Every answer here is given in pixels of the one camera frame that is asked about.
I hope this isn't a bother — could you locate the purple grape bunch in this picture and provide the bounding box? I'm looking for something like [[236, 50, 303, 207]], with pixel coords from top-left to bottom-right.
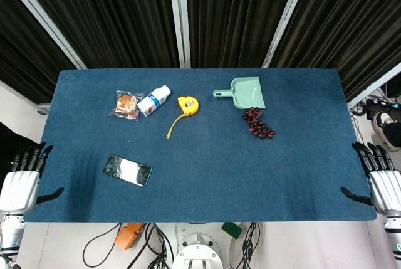
[[242, 107, 278, 140]]

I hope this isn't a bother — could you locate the yellow tape measure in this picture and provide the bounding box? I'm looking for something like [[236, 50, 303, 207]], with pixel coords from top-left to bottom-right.
[[165, 95, 201, 140]]

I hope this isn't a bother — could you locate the black smartphone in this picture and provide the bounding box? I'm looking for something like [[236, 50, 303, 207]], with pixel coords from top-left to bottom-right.
[[102, 154, 153, 187]]

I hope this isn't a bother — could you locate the white milk carton bottle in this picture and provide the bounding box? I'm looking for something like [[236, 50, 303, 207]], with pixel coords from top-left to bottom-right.
[[137, 85, 172, 118]]

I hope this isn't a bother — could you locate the orange plastic block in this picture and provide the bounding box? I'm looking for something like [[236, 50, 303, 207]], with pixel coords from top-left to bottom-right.
[[113, 222, 146, 251]]

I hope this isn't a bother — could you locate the green box on floor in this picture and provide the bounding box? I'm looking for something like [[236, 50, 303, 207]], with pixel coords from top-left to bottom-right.
[[221, 222, 244, 240]]

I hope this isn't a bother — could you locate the packaged bread snack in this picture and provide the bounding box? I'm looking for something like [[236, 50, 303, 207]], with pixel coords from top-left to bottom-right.
[[108, 90, 144, 122]]

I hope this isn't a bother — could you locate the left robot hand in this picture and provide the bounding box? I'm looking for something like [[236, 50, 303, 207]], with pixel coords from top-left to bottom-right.
[[0, 142, 65, 214]]

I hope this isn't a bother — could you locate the black floor cable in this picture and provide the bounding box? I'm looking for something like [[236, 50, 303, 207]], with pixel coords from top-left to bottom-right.
[[82, 222, 123, 268]]

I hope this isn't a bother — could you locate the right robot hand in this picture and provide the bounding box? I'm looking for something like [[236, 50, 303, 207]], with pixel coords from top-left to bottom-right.
[[340, 141, 401, 218]]

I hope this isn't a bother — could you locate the blue table cloth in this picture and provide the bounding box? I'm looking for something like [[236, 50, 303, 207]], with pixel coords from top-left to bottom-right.
[[23, 67, 378, 224]]

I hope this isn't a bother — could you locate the white metal frame post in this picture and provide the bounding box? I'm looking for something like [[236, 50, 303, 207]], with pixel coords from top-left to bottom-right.
[[261, 0, 314, 69], [0, 0, 88, 70], [167, 0, 192, 69]]

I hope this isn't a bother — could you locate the green plastic dustpan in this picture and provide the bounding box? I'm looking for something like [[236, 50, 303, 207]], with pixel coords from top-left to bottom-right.
[[212, 76, 268, 110]]

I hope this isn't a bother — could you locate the black power strip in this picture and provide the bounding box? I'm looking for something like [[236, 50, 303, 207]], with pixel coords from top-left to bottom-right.
[[365, 98, 401, 110]]

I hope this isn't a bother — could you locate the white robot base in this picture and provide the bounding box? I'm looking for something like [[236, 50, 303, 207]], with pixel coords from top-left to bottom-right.
[[171, 221, 240, 269]]

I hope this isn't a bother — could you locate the black and white shoe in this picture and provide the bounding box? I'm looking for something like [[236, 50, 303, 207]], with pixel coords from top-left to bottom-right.
[[372, 112, 401, 153]]

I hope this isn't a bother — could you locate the black cable bundle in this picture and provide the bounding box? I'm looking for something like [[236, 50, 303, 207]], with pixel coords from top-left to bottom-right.
[[234, 222, 263, 269]]

